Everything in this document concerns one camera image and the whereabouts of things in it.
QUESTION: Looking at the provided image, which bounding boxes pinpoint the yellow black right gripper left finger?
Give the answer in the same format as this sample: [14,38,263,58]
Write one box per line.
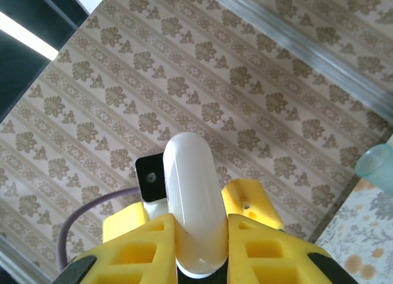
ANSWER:
[55,213,178,284]

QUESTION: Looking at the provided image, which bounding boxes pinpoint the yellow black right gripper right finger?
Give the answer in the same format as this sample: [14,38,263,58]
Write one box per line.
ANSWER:
[226,213,360,284]

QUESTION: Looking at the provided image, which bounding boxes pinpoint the white earbud case with display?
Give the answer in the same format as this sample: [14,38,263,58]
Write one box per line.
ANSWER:
[161,132,230,279]

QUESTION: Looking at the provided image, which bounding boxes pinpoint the teal plastic cup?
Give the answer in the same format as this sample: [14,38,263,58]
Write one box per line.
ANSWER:
[355,144,393,193]

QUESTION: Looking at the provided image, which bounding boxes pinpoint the bright ceiling light strip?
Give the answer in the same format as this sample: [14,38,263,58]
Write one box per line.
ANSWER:
[0,10,59,60]

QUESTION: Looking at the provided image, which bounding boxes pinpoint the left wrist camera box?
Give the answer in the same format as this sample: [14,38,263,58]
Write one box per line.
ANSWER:
[134,153,169,220]

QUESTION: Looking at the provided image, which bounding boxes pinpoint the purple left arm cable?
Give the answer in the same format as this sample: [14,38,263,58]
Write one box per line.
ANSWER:
[57,187,142,273]

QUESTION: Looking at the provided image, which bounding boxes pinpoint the aluminium frame bar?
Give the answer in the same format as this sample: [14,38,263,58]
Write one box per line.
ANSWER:
[0,234,53,284]

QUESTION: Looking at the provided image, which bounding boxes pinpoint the aluminium corner post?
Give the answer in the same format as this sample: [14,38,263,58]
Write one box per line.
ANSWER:
[199,0,393,121]

